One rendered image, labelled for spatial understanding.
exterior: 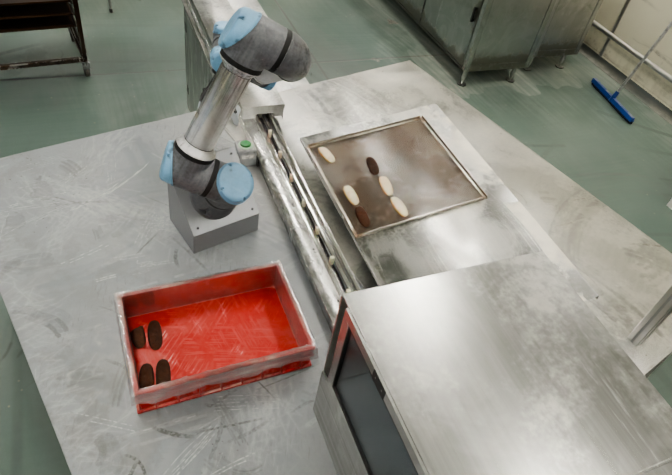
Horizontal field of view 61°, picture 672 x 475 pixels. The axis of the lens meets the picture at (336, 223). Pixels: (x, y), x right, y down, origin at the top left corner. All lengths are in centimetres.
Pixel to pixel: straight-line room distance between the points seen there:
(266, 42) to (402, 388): 87
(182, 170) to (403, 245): 74
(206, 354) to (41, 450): 103
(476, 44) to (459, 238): 283
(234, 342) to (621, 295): 133
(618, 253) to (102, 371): 180
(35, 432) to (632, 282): 227
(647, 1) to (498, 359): 473
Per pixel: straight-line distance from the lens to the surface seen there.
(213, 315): 172
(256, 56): 147
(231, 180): 164
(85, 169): 223
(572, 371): 125
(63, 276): 188
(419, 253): 187
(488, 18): 454
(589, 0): 532
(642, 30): 568
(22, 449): 254
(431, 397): 109
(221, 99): 153
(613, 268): 231
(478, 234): 195
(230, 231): 189
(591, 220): 247
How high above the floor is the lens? 221
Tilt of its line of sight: 43 degrees down
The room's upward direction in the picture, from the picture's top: 12 degrees clockwise
